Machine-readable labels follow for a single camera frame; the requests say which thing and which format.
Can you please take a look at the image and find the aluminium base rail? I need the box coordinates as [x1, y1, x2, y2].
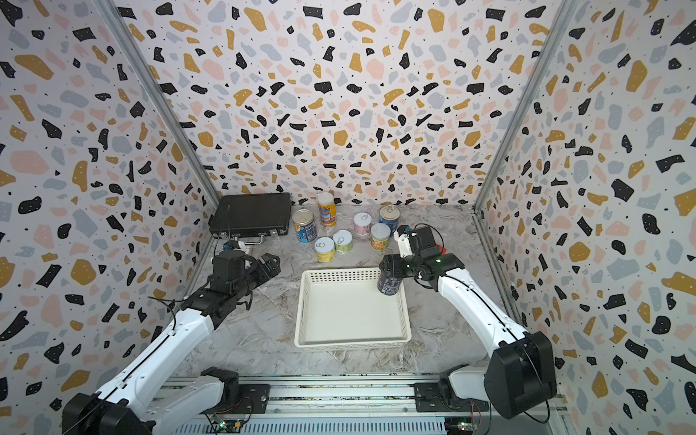
[142, 374, 575, 434]

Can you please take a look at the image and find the green peach can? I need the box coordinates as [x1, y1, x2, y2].
[370, 222, 392, 251]

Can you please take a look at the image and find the dark tomato tin can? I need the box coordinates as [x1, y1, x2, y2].
[377, 270, 403, 295]

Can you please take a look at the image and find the tall yellow orange can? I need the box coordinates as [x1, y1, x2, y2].
[316, 191, 337, 228]

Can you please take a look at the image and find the yellow pineapple small can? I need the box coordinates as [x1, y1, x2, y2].
[314, 237, 335, 263]

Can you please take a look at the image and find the light green small can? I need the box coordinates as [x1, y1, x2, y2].
[333, 229, 353, 254]

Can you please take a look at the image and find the right aluminium corner post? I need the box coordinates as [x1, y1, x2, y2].
[471, 0, 578, 213]

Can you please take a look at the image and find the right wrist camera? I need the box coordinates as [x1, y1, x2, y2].
[393, 225, 413, 258]

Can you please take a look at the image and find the left aluminium corner post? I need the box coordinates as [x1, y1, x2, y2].
[94, 0, 219, 208]

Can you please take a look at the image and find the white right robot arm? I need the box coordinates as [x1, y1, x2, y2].
[377, 223, 558, 419]

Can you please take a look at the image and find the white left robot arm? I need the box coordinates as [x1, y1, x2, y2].
[62, 249, 281, 434]

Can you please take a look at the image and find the blue tin can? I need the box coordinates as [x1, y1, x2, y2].
[291, 208, 317, 243]
[379, 205, 401, 234]

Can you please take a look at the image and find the black briefcase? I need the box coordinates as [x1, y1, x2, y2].
[208, 193, 292, 239]

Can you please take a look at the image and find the aluminium corner post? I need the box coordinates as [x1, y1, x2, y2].
[94, 0, 219, 208]
[471, 0, 578, 213]

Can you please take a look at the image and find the pink small can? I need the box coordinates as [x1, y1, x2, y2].
[353, 212, 373, 237]

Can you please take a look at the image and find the white plastic basket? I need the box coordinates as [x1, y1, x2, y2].
[295, 268, 411, 352]

